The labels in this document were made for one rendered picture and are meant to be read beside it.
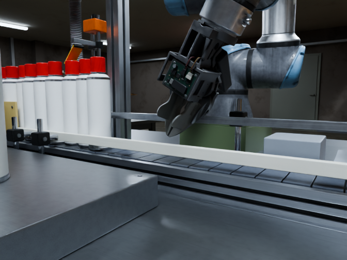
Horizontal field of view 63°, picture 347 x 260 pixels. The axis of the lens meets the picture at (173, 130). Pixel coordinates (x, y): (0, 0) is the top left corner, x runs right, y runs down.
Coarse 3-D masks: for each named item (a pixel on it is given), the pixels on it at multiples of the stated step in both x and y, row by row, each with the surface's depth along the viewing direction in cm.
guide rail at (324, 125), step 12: (156, 120) 61; (204, 120) 54; (216, 120) 53; (228, 120) 52; (240, 120) 51; (252, 120) 49; (264, 120) 48; (276, 120) 47; (288, 120) 46; (300, 120) 45; (312, 120) 45
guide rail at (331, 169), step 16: (96, 144) 60; (112, 144) 58; (128, 144) 55; (144, 144) 53; (160, 144) 51; (176, 144) 50; (208, 160) 46; (224, 160) 45; (240, 160) 43; (256, 160) 42; (272, 160) 41; (288, 160) 39; (304, 160) 38; (320, 160) 38; (336, 176) 36
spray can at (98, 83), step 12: (96, 60) 61; (96, 72) 62; (96, 84) 61; (108, 84) 63; (96, 96) 61; (108, 96) 63; (96, 108) 62; (108, 108) 63; (96, 120) 62; (108, 120) 63; (96, 132) 62; (108, 132) 64
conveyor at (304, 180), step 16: (64, 144) 71; (144, 160) 54; (160, 160) 53; (176, 160) 53; (192, 160) 53; (256, 176) 44; (272, 176) 43; (288, 176) 43; (304, 176) 43; (320, 176) 43
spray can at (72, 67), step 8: (72, 64) 68; (72, 72) 68; (64, 80) 68; (72, 80) 68; (64, 88) 68; (72, 88) 68; (64, 96) 68; (72, 96) 68; (64, 104) 69; (72, 104) 68; (64, 112) 69; (72, 112) 68; (64, 120) 69; (72, 120) 69; (64, 128) 70; (72, 128) 69; (72, 144) 69
